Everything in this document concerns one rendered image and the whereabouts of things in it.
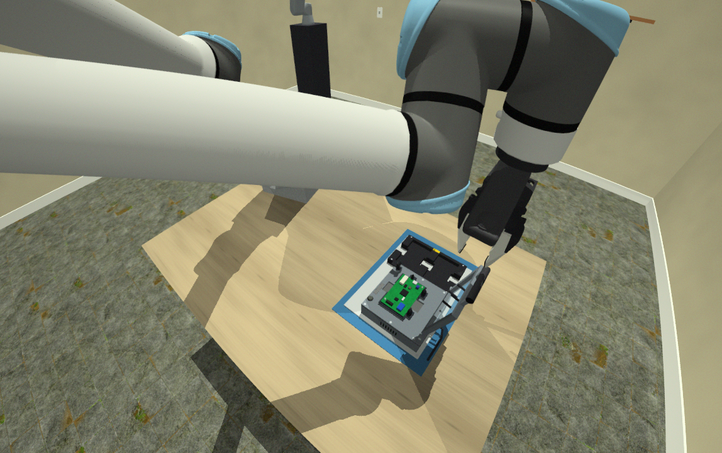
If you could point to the green circuit board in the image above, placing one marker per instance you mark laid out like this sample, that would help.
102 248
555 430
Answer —
402 295

